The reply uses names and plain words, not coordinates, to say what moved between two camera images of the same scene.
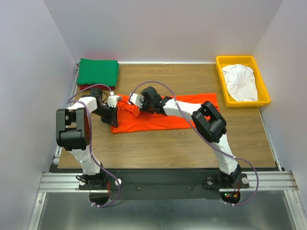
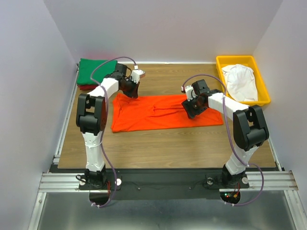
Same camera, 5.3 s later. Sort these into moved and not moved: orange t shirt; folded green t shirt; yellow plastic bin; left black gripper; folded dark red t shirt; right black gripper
Moved: left black gripper; right black gripper
Not moved: folded green t shirt; yellow plastic bin; orange t shirt; folded dark red t shirt
